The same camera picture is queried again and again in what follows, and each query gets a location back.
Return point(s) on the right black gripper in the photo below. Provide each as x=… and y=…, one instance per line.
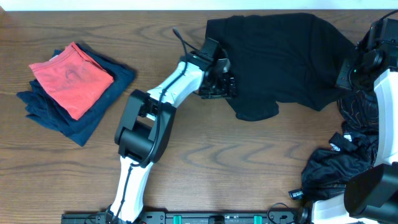
x=343, y=81

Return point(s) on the folded red shirt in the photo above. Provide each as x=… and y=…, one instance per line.
x=73, y=79

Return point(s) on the black sports shorts with logo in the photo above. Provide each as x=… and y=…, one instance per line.
x=328, y=171

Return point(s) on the black t-shirt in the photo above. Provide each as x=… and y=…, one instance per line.
x=285, y=58

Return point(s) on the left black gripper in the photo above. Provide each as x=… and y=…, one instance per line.
x=227, y=91

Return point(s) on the black orange patterned garment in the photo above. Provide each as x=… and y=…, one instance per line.
x=360, y=111

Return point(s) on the folded navy blue garment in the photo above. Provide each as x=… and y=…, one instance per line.
x=47, y=112

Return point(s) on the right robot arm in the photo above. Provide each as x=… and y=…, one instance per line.
x=370, y=197

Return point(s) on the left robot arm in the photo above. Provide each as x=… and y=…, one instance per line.
x=145, y=127

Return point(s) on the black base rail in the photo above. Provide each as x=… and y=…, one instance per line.
x=278, y=216

